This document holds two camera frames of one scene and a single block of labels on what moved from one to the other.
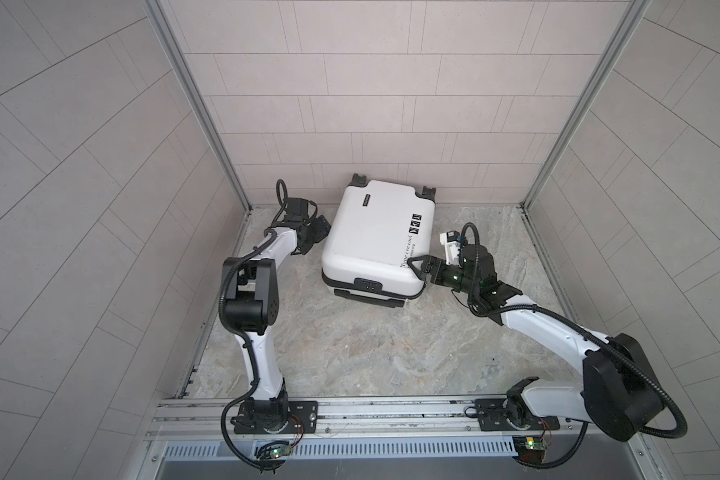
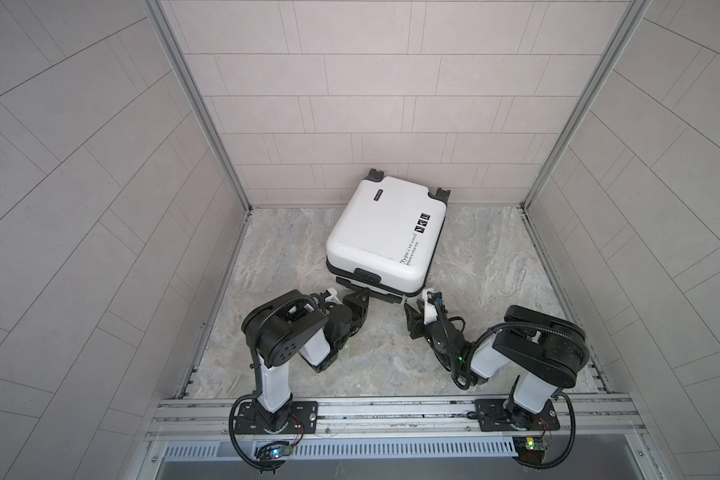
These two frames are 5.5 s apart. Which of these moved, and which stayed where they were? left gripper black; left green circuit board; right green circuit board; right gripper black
Moved: left gripper black; right gripper black
Stayed: left green circuit board; right green circuit board
